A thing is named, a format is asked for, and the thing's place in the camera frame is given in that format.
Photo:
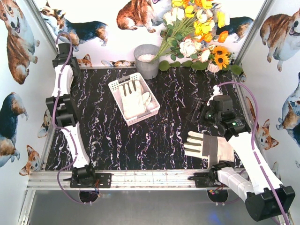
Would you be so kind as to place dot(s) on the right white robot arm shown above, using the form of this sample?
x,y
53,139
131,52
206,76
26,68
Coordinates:
x,y
235,160

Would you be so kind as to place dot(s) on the front aluminium rail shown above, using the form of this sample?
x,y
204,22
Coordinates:
x,y
127,180

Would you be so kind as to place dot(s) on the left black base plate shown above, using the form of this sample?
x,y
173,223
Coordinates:
x,y
100,180

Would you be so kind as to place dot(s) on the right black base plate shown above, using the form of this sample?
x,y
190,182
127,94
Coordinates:
x,y
204,180

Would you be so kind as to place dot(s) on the white perforated storage basket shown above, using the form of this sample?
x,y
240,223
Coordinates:
x,y
151,109

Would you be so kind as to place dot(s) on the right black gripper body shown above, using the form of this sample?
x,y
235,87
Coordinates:
x,y
200,111

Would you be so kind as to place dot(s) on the small sunflower pot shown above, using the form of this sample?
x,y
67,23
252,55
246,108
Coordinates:
x,y
220,58

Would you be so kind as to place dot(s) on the artificial flower bouquet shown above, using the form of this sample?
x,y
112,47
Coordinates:
x,y
189,26

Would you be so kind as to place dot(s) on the white work glove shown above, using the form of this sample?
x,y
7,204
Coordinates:
x,y
146,97

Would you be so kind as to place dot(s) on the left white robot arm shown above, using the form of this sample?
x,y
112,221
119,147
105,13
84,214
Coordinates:
x,y
65,117

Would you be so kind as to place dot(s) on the grey metal bucket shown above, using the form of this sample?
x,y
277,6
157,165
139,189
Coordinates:
x,y
145,60

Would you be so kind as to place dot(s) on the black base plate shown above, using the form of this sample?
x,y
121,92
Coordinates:
x,y
204,180
100,180

